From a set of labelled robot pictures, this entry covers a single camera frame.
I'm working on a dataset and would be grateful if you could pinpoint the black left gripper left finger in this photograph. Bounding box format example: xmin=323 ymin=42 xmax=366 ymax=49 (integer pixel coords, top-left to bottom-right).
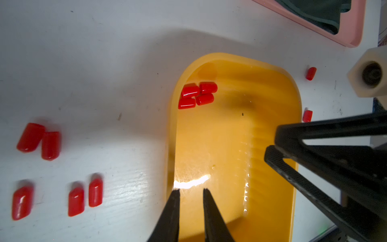
xmin=148 ymin=189 xmax=180 ymax=242

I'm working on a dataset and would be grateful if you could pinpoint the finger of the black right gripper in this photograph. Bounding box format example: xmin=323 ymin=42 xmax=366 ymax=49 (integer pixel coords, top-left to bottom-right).
xmin=264 ymin=145 xmax=387 ymax=242
xmin=275 ymin=112 xmax=387 ymax=169

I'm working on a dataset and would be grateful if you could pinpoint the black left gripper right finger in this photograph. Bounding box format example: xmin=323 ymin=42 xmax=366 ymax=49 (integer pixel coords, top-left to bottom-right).
xmin=203 ymin=189 xmax=234 ymax=242

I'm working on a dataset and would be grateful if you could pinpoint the red protection sleeve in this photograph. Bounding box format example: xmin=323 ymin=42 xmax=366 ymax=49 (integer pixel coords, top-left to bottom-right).
xmin=178 ymin=97 xmax=197 ymax=110
xmin=199 ymin=82 xmax=218 ymax=95
xmin=41 ymin=132 xmax=61 ymax=161
xmin=17 ymin=123 xmax=45 ymax=153
xmin=306 ymin=67 xmax=317 ymax=81
xmin=196 ymin=93 xmax=214 ymax=106
xmin=302 ymin=110 xmax=313 ymax=123
xmin=12 ymin=186 xmax=34 ymax=221
xmin=88 ymin=178 xmax=103 ymax=207
xmin=68 ymin=187 xmax=85 ymax=217
xmin=181 ymin=85 xmax=201 ymax=98

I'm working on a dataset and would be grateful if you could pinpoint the yellow plastic storage box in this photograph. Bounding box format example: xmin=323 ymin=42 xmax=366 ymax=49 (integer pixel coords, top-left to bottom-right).
xmin=167 ymin=53 xmax=302 ymax=242

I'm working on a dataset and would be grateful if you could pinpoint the dark green cloth napkin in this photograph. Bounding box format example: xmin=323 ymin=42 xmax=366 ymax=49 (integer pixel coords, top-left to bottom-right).
xmin=276 ymin=0 xmax=352 ymax=35

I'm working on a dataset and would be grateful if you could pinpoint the pink plastic tray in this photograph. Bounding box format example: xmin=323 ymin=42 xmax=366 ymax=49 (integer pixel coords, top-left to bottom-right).
xmin=256 ymin=1 xmax=366 ymax=48

